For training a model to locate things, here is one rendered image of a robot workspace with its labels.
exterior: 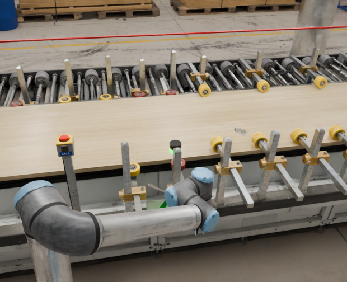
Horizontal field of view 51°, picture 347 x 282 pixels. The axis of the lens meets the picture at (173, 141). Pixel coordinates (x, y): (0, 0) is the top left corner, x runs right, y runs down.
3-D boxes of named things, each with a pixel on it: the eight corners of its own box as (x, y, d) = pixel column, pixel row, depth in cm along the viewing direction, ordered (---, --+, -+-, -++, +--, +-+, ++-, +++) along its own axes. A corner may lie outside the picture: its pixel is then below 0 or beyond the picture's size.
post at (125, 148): (132, 217, 192) (129, 145, 164) (126, 219, 191) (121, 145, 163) (132, 212, 195) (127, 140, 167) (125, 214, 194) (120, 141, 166)
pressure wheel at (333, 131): (330, 137, 216) (338, 141, 220) (340, 127, 213) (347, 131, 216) (324, 132, 221) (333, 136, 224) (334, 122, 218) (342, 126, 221)
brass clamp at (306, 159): (328, 164, 196) (331, 156, 193) (305, 166, 194) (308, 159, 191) (322, 156, 201) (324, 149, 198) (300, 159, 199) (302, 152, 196)
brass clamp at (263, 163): (285, 169, 192) (287, 161, 189) (262, 172, 189) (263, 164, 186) (280, 161, 197) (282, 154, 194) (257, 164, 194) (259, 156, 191)
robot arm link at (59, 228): (56, 236, 83) (227, 210, 132) (36, 205, 91) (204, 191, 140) (43, 275, 86) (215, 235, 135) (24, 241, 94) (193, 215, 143)
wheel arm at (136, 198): (146, 238, 164) (146, 232, 162) (139, 239, 164) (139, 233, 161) (135, 176, 199) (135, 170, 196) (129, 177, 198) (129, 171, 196)
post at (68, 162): (83, 223, 186) (71, 154, 160) (74, 224, 185) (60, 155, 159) (83, 216, 190) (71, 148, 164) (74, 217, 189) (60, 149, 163)
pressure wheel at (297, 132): (305, 130, 209) (292, 137, 210) (309, 139, 214) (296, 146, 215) (300, 125, 214) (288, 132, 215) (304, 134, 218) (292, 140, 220)
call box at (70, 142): (74, 156, 160) (72, 142, 155) (58, 158, 158) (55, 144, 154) (75, 147, 165) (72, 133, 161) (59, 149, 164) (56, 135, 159)
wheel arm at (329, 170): (350, 194, 176) (352, 188, 173) (343, 195, 175) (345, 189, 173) (300, 136, 215) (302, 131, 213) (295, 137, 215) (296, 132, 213)
